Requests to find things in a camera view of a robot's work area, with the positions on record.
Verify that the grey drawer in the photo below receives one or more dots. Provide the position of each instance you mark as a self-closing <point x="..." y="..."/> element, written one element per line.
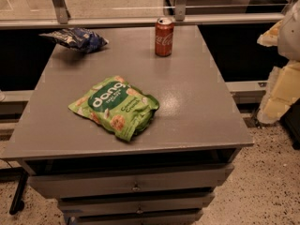
<point x="133" y="181"/>
<point x="137" y="205"/>
<point x="147" y="218"/>

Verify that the grey drawer cabinet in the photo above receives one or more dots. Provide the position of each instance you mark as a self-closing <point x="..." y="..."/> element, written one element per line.
<point x="197" y="122"/>

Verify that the red coke can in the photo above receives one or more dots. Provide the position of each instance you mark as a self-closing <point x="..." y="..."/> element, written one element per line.
<point x="164" y="37"/>

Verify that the top grey drawer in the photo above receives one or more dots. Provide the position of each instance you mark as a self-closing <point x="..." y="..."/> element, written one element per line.
<point x="133" y="181"/>

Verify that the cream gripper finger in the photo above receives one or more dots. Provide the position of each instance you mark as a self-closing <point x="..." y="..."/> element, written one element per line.
<point x="270" y="37"/>
<point x="281" y="92"/>

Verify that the black table leg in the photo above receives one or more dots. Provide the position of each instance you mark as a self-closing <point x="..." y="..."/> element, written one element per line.
<point x="17" y="204"/>

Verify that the bottom grey drawer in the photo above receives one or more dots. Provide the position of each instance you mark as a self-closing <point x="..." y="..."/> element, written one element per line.
<point x="147" y="218"/>

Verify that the grey metal railing frame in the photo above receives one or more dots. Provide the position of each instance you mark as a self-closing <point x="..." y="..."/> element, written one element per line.
<point x="32" y="14"/>

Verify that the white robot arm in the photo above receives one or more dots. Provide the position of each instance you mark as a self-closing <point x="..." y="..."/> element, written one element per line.
<point x="289" y="34"/>

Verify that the blue chip bag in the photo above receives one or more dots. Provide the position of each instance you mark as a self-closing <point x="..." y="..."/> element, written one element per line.
<point x="77" y="39"/>

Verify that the green rice chip bag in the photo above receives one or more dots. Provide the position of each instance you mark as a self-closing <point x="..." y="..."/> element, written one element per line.
<point x="118" y="106"/>

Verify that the middle grey drawer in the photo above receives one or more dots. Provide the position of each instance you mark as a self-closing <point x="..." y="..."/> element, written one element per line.
<point x="137" y="205"/>

